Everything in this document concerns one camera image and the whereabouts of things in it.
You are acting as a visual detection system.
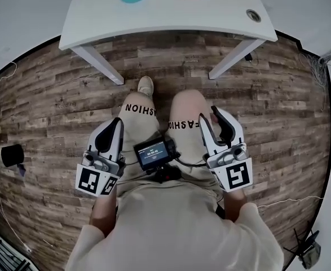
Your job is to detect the person's beige printed shorts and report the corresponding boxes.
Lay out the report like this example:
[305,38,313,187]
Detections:
[117,102,219,193]

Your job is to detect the black waste bin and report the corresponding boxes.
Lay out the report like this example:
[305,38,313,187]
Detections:
[1,144,25,168]

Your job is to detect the person's beige shoe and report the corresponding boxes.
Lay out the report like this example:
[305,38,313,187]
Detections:
[137,76,155,98]

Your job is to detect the black metal railing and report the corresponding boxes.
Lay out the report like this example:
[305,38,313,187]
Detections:
[0,221,32,271]

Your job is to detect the round table cable grommet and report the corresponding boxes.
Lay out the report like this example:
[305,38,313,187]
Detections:
[246,9,262,23]

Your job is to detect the person's right forearm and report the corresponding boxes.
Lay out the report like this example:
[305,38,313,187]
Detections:
[223,189,246,224]

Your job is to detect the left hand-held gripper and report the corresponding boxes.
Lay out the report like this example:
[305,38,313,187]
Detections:
[75,117,127,198]

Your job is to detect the black screen device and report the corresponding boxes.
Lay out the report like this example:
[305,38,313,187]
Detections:
[133,139,180,183]

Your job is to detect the black tripod stand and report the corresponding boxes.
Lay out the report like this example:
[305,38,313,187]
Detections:
[283,227,323,269]

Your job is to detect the person's beige t-shirt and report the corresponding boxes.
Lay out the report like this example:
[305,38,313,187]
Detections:
[66,179,284,271]

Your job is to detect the person's left forearm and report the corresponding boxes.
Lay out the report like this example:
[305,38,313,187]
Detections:
[89,192,118,238]

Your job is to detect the person's left leg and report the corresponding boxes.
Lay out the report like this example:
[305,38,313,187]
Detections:
[125,90,155,107]

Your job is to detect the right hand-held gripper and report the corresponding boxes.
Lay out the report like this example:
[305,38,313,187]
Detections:
[198,105,254,193]

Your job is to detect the small black plug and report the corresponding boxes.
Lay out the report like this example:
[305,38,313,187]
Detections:
[244,53,258,66]

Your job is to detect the white table leg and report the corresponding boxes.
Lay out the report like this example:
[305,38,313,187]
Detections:
[209,38,263,80]
[70,44,124,86]

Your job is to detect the black device cable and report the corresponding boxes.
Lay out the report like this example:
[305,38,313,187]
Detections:
[176,155,210,168]

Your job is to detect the tangled grey cable bundle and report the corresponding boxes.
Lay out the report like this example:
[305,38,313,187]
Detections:
[299,49,331,112]

